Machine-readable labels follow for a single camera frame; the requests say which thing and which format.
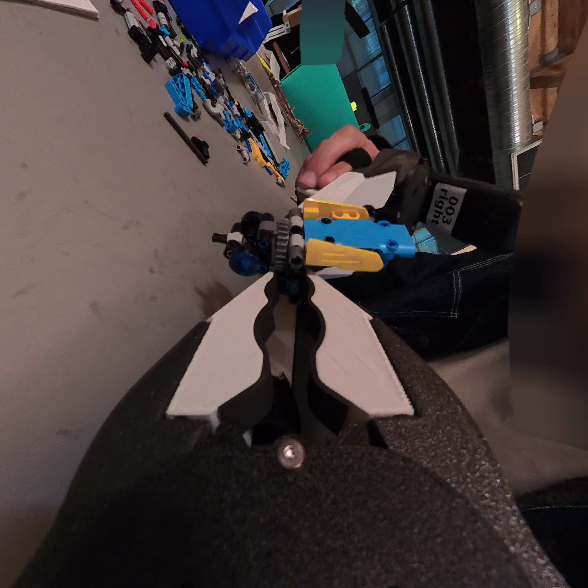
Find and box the person's right hand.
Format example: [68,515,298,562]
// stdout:
[295,126,380,200]

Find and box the building instruction booklet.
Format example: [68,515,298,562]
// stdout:
[23,0,100,19]

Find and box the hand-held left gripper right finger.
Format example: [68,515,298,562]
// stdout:
[303,271,416,426]

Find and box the pile of loose brick parts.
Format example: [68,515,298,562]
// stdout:
[111,0,293,186]

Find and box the blue plastic bin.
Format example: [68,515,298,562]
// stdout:
[170,0,274,61]

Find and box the person's right forearm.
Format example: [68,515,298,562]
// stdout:
[331,247,515,361]

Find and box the silver ventilation duct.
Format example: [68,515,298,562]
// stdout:
[473,0,552,159]

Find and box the green plastic bin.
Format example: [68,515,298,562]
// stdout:
[279,65,374,168]

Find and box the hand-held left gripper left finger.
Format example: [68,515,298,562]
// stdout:
[168,271,279,428]

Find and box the white shirt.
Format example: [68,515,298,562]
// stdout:
[430,340,588,499]

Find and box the yellow blue brick assembly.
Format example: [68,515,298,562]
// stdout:
[302,201,417,274]

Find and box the grey desk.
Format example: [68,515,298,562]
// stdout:
[0,0,313,588]

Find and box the black blue brick assembly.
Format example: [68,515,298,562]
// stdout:
[212,210,309,300]

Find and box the black axle rod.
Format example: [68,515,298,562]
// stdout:
[163,111,211,167]

